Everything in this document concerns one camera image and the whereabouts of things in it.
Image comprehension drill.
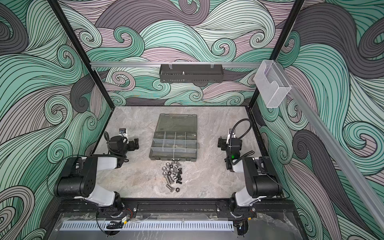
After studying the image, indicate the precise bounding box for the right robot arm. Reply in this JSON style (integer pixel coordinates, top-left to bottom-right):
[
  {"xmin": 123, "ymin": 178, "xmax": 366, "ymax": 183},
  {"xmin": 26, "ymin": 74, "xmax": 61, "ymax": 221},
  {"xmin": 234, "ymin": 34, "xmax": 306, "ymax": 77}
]
[{"xmin": 218, "ymin": 119, "xmax": 283, "ymax": 218}]

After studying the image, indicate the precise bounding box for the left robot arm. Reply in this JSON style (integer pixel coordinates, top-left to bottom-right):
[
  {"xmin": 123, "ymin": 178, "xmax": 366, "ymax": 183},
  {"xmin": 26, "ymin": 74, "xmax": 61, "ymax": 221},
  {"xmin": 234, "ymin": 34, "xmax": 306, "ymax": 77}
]
[{"xmin": 53, "ymin": 129, "xmax": 140, "ymax": 212}]

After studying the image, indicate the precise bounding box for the grey plastic organizer box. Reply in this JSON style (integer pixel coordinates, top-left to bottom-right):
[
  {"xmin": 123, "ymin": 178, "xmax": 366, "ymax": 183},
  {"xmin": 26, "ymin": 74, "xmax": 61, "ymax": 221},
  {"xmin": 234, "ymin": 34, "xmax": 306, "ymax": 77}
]
[{"xmin": 149, "ymin": 114, "xmax": 199, "ymax": 162}]

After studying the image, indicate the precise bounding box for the silver bolt in pile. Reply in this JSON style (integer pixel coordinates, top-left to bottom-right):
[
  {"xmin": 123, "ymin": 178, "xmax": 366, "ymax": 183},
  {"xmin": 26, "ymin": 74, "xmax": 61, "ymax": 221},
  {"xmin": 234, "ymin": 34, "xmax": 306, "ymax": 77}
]
[{"xmin": 166, "ymin": 176, "xmax": 174, "ymax": 185}]

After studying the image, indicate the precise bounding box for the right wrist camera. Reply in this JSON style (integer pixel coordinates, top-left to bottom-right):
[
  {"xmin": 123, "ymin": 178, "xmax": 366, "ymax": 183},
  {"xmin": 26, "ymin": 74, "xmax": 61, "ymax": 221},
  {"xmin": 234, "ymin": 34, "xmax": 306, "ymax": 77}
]
[{"xmin": 227, "ymin": 129, "xmax": 236, "ymax": 139}]

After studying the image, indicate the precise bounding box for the clear plastic wall holder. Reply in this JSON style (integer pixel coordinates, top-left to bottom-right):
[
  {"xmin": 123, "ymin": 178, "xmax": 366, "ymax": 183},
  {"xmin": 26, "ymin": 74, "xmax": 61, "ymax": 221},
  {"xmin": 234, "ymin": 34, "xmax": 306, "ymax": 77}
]
[{"xmin": 254, "ymin": 60, "xmax": 292, "ymax": 108}]

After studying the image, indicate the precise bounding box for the black wall tray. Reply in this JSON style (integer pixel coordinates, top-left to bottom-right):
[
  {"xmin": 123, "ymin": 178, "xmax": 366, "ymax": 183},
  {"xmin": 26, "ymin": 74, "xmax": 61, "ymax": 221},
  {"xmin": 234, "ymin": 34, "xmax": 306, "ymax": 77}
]
[{"xmin": 159, "ymin": 65, "xmax": 224, "ymax": 83}]

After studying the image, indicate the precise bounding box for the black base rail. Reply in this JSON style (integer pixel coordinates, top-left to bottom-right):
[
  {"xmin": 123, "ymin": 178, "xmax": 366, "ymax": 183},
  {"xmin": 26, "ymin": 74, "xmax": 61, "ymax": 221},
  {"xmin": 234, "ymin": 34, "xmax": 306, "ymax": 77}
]
[{"xmin": 57, "ymin": 198, "xmax": 299, "ymax": 220}]

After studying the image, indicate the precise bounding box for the aluminium wall rail back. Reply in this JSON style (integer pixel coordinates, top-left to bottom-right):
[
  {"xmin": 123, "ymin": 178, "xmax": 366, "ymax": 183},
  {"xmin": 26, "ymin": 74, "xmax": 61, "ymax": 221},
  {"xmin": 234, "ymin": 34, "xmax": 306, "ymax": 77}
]
[{"xmin": 90, "ymin": 61, "xmax": 261, "ymax": 69}]

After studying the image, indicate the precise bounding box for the aluminium wall rail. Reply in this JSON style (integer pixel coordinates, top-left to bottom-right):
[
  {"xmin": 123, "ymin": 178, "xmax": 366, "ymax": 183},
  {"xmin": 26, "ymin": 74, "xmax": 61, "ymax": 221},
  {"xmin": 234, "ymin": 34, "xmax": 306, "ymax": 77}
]
[
  {"xmin": 90, "ymin": 61, "xmax": 261, "ymax": 69},
  {"xmin": 276, "ymin": 63, "xmax": 384, "ymax": 230}
]

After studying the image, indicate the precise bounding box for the aluminium wall rail right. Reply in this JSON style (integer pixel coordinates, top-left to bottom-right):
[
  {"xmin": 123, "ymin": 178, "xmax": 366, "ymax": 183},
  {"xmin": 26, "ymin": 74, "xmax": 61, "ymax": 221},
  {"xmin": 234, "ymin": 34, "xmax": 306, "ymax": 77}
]
[{"xmin": 276, "ymin": 63, "xmax": 384, "ymax": 230}]

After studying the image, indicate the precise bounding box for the white slotted cable duct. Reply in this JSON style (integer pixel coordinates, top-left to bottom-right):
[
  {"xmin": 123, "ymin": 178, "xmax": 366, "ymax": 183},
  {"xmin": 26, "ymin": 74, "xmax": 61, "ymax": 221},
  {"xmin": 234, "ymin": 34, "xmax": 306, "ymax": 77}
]
[{"xmin": 60, "ymin": 221, "xmax": 235, "ymax": 232}]

